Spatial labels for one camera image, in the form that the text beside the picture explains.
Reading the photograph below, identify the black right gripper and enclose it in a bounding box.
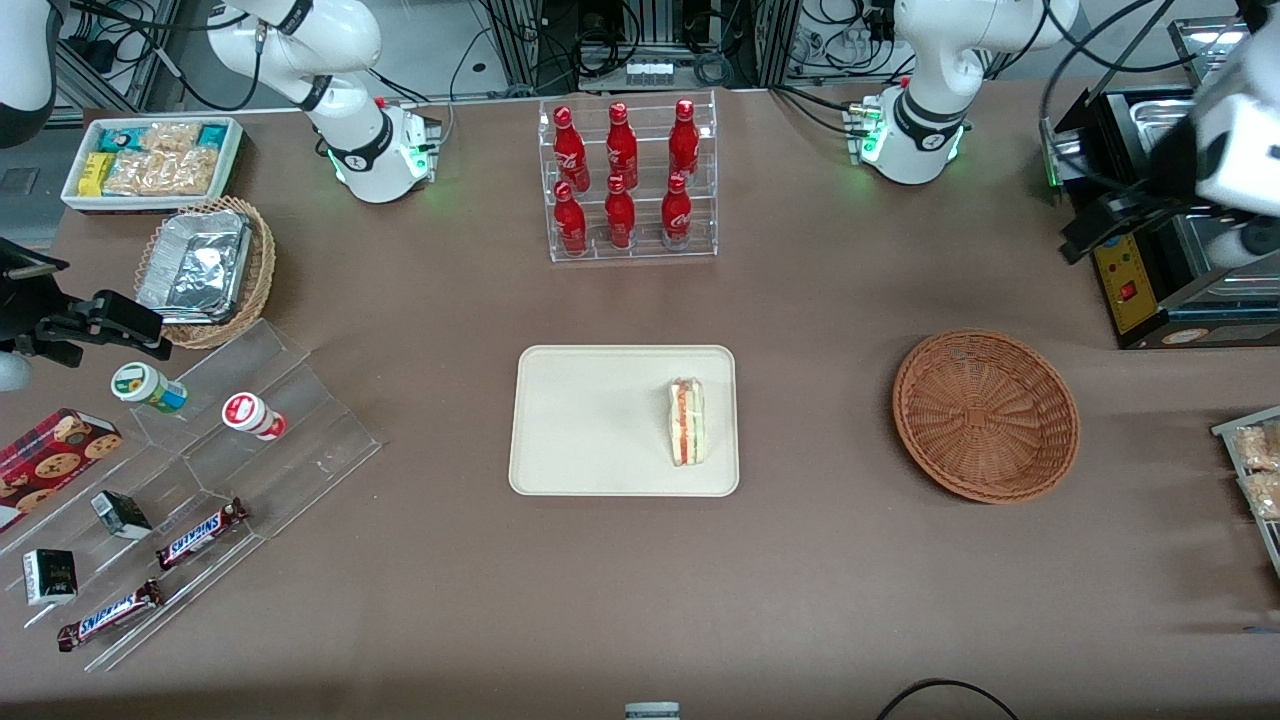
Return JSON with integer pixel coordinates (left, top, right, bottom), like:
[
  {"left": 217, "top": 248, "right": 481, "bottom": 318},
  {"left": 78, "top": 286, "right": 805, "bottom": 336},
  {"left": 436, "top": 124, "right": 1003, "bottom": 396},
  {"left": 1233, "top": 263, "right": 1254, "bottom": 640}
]
[{"left": 0, "top": 238, "right": 173, "bottom": 367}]

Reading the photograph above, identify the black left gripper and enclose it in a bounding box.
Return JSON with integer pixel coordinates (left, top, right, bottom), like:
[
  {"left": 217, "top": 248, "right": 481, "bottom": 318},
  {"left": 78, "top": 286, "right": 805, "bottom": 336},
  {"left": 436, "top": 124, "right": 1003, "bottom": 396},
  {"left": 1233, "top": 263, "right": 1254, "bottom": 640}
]
[{"left": 1060, "top": 120, "right": 1216, "bottom": 266}]

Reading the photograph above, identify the triangle sandwich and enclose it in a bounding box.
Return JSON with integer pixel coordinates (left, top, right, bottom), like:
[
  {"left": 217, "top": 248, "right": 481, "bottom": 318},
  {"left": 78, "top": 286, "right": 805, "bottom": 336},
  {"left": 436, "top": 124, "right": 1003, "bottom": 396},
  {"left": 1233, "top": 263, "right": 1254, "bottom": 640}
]
[{"left": 667, "top": 377, "right": 707, "bottom": 468}]

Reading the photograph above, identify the aluminium foil tray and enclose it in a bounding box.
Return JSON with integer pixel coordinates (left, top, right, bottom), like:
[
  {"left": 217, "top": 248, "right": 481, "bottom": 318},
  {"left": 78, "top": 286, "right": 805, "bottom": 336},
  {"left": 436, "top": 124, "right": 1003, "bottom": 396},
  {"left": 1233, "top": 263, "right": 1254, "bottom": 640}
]
[{"left": 137, "top": 210, "right": 253, "bottom": 326}]

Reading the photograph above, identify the light wicker basket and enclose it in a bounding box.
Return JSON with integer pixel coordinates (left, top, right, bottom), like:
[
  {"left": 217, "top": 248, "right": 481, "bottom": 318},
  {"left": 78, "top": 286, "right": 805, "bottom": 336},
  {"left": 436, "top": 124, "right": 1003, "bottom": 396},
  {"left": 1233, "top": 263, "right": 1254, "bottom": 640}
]
[{"left": 135, "top": 196, "right": 276, "bottom": 350}]

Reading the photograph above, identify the round brown wicker basket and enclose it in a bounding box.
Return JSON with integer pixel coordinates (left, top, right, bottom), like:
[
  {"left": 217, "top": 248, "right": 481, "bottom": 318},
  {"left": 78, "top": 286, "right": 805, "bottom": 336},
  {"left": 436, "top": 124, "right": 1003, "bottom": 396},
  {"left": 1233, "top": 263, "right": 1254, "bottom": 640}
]
[{"left": 892, "top": 330, "right": 1081, "bottom": 504}]

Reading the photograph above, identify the tray of packaged snacks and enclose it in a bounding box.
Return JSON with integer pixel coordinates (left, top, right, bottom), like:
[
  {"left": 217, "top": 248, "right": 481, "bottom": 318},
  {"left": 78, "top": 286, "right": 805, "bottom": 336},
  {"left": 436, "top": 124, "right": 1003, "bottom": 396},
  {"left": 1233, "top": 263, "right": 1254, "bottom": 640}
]
[{"left": 1212, "top": 405, "right": 1280, "bottom": 581}]

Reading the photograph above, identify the cream plastic tray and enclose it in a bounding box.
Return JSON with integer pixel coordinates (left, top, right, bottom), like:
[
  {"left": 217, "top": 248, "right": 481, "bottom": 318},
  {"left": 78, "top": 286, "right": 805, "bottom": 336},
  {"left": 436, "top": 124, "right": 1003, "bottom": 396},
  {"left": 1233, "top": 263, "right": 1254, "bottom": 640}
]
[{"left": 508, "top": 345, "right": 741, "bottom": 498}]

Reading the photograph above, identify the black food warmer yellow panel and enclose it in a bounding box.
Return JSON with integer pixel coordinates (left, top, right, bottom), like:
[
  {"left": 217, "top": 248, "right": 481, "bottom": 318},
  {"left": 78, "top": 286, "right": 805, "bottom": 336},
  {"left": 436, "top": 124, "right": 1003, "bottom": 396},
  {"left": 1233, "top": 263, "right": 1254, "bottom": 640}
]
[{"left": 1040, "top": 85, "right": 1280, "bottom": 351}]

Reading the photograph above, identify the green label yogurt cup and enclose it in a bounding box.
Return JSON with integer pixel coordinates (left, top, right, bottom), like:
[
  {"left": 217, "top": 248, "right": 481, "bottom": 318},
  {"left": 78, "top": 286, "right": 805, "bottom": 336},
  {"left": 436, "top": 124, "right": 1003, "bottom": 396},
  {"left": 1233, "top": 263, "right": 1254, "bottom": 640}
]
[{"left": 111, "top": 362, "right": 188, "bottom": 414}]

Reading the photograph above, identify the red cookie box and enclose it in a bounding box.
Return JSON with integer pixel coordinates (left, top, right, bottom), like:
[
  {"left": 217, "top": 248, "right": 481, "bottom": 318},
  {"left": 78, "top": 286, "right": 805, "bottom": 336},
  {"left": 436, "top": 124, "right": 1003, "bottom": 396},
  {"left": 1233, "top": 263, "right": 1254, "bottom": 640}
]
[{"left": 0, "top": 408, "right": 123, "bottom": 533}]

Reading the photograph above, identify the white snack bin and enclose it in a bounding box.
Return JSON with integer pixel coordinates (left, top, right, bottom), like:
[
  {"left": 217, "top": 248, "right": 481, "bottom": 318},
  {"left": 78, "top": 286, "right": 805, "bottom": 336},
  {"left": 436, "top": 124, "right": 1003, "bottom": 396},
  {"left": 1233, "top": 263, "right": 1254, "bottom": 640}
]
[{"left": 60, "top": 117, "right": 244, "bottom": 214}]

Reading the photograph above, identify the large clear cracker packet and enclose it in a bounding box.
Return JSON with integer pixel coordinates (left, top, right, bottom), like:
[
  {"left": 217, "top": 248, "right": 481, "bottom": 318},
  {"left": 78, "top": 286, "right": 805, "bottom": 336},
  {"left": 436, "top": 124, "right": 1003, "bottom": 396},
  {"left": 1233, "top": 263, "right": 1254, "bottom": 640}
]
[{"left": 105, "top": 148, "right": 218, "bottom": 197}]

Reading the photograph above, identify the red label yogurt cup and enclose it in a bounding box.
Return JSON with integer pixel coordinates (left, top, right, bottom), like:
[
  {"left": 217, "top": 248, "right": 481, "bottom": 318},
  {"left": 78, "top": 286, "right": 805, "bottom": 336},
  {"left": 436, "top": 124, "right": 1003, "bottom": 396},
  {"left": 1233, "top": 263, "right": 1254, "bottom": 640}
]
[{"left": 222, "top": 392, "right": 288, "bottom": 442}]

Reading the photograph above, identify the small black carton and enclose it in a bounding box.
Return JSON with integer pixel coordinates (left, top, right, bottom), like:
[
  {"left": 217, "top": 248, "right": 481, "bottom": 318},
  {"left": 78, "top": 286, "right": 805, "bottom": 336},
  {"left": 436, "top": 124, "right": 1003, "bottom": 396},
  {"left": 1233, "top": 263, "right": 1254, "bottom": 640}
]
[
  {"left": 91, "top": 490, "right": 153, "bottom": 541},
  {"left": 22, "top": 548, "right": 78, "bottom": 607}
]

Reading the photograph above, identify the small clear cracker packet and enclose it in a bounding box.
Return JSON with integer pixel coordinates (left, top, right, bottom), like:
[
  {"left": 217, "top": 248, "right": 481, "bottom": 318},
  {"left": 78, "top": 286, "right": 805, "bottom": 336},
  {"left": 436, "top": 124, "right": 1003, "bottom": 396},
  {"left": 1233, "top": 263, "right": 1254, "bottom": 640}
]
[{"left": 140, "top": 122, "right": 201, "bottom": 154}]

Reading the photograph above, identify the snickers chocolate bar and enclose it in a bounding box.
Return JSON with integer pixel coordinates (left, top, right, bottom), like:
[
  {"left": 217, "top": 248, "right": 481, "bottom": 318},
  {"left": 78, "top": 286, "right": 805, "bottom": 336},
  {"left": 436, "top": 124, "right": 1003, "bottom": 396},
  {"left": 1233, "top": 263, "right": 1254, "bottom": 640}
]
[
  {"left": 57, "top": 580, "right": 164, "bottom": 653},
  {"left": 155, "top": 498, "right": 249, "bottom": 571}
]

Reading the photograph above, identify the clear acrylic tiered stand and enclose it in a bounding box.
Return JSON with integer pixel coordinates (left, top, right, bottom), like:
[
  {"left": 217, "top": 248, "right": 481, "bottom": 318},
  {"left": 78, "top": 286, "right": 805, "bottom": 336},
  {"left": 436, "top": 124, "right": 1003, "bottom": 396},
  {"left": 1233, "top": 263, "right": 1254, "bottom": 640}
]
[{"left": 0, "top": 318, "right": 381, "bottom": 673}]

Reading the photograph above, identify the clear wrapped bread packet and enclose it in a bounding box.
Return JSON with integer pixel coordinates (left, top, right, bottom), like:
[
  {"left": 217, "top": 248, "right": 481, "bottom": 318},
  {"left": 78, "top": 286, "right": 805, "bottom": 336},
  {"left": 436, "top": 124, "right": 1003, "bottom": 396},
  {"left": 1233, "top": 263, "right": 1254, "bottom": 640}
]
[
  {"left": 1240, "top": 473, "right": 1280, "bottom": 521},
  {"left": 1233, "top": 425, "right": 1280, "bottom": 471}
]

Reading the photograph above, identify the red cola bottle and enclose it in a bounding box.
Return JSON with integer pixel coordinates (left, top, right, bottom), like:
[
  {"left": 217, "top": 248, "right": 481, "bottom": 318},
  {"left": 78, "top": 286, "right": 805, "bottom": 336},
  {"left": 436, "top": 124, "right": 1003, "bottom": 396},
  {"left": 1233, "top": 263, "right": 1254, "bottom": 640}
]
[
  {"left": 554, "top": 181, "right": 588, "bottom": 257},
  {"left": 668, "top": 98, "right": 701, "bottom": 181},
  {"left": 604, "top": 176, "right": 637, "bottom": 251},
  {"left": 661, "top": 173, "right": 693, "bottom": 249},
  {"left": 553, "top": 106, "right": 591, "bottom": 193},
  {"left": 606, "top": 102, "right": 639, "bottom": 191}
]

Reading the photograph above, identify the clear acrylic bottle rack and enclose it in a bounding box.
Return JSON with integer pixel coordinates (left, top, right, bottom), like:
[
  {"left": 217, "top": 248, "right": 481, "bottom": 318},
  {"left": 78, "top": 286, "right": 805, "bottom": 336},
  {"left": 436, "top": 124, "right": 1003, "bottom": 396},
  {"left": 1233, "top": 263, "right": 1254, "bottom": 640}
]
[{"left": 538, "top": 90, "right": 719, "bottom": 263}]

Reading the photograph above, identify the black cable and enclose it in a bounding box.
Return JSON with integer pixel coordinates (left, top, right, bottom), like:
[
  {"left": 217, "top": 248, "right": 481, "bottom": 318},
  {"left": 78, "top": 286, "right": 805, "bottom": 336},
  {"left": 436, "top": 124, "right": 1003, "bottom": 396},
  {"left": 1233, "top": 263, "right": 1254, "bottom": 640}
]
[{"left": 878, "top": 679, "right": 1021, "bottom": 720}]

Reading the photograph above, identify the aluminium profile frame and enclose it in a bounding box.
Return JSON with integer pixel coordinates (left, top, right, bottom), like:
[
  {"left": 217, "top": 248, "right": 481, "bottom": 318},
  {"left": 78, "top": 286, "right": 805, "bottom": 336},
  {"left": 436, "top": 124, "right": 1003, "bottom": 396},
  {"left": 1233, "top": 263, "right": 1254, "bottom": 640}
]
[{"left": 480, "top": 0, "right": 801, "bottom": 93}]

